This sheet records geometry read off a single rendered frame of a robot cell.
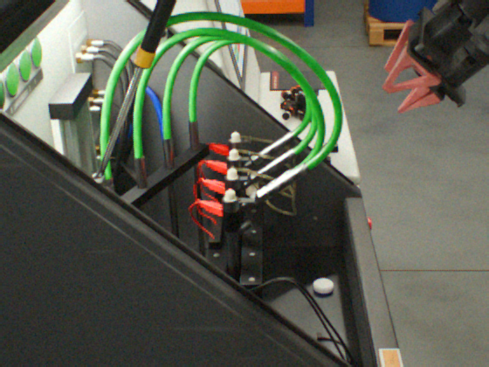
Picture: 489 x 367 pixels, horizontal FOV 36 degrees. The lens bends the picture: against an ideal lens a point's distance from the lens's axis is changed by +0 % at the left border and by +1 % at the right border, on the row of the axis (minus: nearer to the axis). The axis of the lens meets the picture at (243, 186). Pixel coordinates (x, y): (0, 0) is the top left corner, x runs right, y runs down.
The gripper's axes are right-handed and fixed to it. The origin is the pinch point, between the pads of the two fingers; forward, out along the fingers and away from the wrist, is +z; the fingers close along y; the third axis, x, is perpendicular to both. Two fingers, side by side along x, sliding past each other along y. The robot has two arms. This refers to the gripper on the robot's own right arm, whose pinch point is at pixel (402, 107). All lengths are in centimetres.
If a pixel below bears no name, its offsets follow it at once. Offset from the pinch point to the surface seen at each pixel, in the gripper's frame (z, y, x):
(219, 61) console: 25.7, 27.1, -14.7
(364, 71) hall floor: 124, -52, -378
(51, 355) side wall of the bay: 37, 17, 58
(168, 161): 36.8, 20.9, 6.9
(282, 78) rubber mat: 45, 10, -79
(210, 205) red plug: 30.3, 11.4, 17.6
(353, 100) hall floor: 123, -53, -321
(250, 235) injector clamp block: 35.4, 0.5, 7.5
